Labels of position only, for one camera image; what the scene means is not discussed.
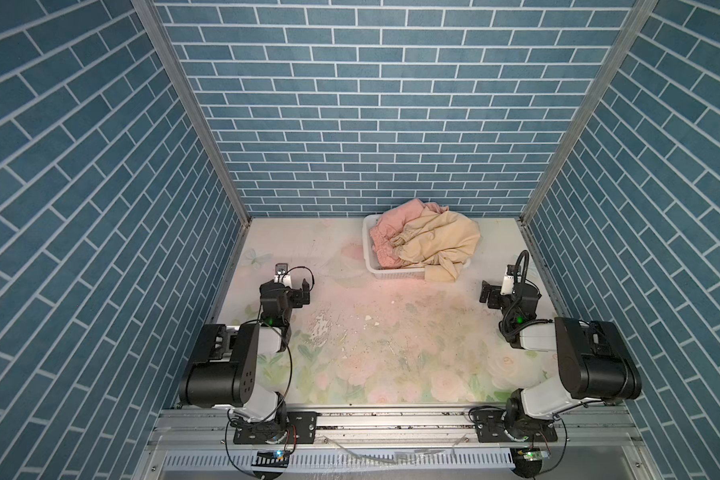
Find beige shorts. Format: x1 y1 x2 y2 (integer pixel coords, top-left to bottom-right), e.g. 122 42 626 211
390 211 481 282

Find white plastic basket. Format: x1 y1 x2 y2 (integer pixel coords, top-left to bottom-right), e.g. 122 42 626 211
362 214 473 281

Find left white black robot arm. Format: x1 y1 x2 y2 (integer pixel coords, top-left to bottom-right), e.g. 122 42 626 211
179 274 314 427

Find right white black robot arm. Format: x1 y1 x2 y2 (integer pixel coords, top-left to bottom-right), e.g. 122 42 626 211
469 280 642 443

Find pink shorts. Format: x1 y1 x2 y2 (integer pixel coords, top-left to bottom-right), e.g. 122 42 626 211
369 199 449 269

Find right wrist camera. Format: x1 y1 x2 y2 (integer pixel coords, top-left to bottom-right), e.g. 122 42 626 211
500 266 515 296

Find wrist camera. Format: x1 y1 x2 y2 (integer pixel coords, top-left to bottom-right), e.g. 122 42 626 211
274 263 292 287
500 266 515 296

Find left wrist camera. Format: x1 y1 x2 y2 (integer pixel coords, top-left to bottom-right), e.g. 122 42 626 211
274 263 292 287

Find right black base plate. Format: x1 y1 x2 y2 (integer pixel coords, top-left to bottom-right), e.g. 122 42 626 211
467 408 558 443

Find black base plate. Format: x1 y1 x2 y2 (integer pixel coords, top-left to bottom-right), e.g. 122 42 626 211
233 411 318 446
467 408 558 443

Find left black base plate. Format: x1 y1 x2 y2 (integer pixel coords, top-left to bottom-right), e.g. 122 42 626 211
233 411 318 446

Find aluminium front rail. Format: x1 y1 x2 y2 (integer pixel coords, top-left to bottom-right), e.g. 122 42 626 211
135 404 659 479

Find left aluminium corner post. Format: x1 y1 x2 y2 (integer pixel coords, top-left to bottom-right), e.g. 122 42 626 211
130 0 252 227

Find aluminium corner post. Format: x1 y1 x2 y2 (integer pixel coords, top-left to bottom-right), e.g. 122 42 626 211
130 0 252 227
519 0 661 227

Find right aluminium corner post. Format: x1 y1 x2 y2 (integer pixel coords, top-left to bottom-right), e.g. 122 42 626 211
519 0 661 227

